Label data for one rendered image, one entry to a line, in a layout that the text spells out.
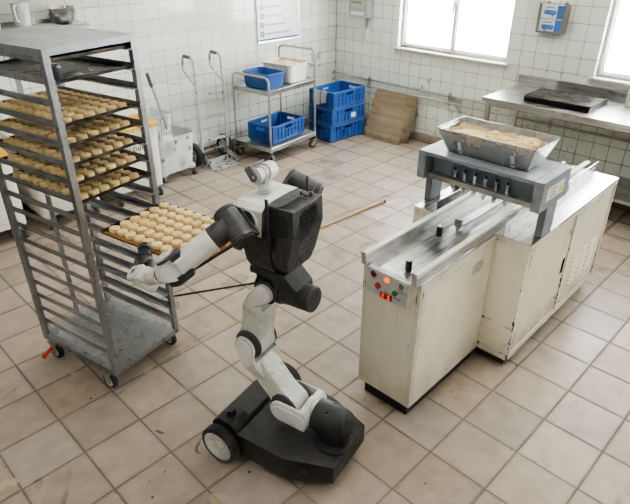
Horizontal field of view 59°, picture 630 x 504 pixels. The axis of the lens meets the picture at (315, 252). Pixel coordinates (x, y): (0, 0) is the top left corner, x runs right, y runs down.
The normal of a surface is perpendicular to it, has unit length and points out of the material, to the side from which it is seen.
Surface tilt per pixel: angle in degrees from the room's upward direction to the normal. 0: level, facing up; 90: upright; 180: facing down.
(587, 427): 0
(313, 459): 0
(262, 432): 0
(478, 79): 90
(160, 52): 90
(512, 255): 90
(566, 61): 90
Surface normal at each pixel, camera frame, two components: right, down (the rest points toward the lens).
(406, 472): 0.00, -0.87
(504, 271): -0.69, 0.36
